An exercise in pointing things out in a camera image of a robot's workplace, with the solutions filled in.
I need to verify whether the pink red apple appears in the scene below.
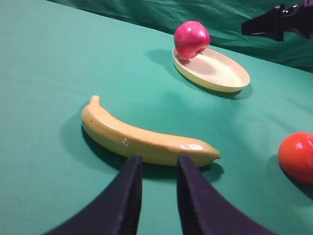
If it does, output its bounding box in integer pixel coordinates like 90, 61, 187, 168
174, 21, 211, 59

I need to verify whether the yellow plastic plate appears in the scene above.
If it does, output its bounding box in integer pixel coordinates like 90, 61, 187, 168
172, 48, 250, 93

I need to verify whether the orange red tangerine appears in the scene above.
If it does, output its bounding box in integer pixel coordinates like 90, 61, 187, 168
278, 132, 313, 184

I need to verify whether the yellow plastic banana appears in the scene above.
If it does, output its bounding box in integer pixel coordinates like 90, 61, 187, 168
81, 95, 221, 167

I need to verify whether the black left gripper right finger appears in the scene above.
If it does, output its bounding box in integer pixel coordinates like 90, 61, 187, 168
177, 157, 274, 235

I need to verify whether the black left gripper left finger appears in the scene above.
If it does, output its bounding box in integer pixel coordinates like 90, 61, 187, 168
46, 156, 142, 235

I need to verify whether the green backdrop cloth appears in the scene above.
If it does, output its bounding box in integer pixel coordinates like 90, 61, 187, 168
57, 0, 313, 72

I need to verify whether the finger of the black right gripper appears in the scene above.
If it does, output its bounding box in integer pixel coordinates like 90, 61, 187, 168
241, 0, 313, 41

